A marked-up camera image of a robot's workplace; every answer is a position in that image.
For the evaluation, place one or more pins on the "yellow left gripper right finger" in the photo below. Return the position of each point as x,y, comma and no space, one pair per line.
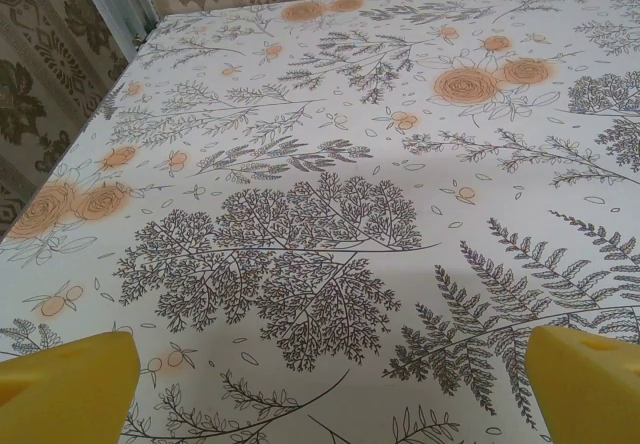
590,394

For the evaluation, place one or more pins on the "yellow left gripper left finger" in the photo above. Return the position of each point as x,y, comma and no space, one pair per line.
60,394

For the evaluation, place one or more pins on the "floral printed tablecloth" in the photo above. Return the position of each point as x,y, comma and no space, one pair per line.
320,164

